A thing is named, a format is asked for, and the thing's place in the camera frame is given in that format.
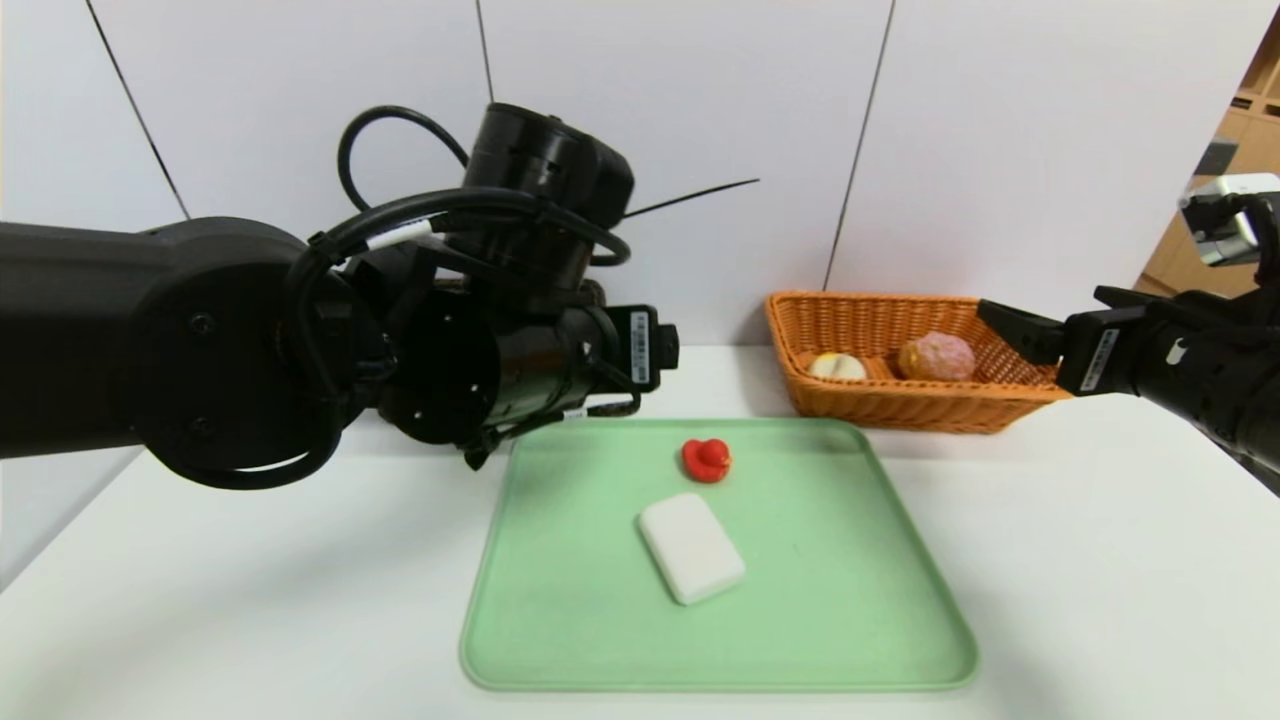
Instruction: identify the light wooden cabinet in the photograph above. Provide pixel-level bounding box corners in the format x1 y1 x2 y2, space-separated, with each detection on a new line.
1135 20 1280 301

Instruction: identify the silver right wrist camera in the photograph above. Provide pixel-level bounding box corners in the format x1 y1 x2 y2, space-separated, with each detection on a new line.
1180 173 1280 269

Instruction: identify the orange wicker basket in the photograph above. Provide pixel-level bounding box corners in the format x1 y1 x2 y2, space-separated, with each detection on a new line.
764 291 1081 435

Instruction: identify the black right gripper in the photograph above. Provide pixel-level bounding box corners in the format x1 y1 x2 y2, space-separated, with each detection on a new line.
976 284 1237 441

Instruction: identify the red rubber duck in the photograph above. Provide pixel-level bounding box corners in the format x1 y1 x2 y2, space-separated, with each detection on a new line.
682 438 733 485

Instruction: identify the black tagged left arm cable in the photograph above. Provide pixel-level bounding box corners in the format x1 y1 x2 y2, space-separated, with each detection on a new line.
285 185 633 301

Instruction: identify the white soap bar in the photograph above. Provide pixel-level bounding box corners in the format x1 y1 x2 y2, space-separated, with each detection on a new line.
638 491 747 607

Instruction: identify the light green plastic tray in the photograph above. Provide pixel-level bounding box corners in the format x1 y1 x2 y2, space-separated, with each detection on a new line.
459 417 981 693

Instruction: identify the thick black left camera cable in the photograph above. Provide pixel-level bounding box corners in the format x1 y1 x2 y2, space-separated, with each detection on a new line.
337 104 471 216

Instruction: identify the pink burger bun toy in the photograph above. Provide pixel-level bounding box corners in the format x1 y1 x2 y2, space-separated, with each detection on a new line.
897 332 976 382

